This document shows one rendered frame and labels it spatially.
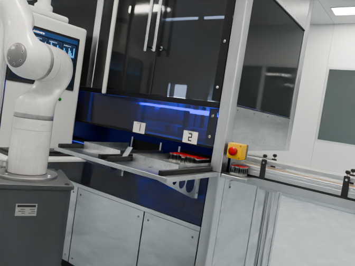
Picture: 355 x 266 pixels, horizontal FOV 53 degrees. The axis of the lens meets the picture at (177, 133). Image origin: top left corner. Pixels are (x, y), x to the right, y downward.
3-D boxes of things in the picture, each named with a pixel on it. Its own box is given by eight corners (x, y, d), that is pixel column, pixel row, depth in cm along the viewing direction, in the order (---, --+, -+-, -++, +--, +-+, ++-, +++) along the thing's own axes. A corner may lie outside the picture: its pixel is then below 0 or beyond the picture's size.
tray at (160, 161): (174, 159, 190) (175, 153, 190) (216, 169, 176) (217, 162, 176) (131, 161, 162) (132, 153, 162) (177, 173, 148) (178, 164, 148)
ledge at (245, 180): (233, 175, 177) (234, 171, 177) (258, 181, 169) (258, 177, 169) (220, 177, 165) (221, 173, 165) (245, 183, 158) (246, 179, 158)
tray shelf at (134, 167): (121, 150, 213) (122, 146, 212) (224, 175, 173) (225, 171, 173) (53, 150, 173) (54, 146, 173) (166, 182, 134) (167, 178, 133)
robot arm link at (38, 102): (3, 114, 108) (13, 36, 107) (43, 116, 126) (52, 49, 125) (36, 120, 105) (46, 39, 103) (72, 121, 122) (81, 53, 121)
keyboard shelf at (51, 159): (59, 153, 216) (60, 149, 216) (86, 162, 199) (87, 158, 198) (-18, 152, 182) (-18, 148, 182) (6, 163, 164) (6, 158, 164)
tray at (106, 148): (128, 148, 210) (129, 142, 209) (162, 156, 195) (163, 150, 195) (83, 148, 182) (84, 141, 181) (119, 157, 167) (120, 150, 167)
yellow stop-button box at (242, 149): (232, 157, 169) (234, 142, 169) (246, 160, 165) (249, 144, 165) (225, 157, 163) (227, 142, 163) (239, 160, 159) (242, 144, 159)
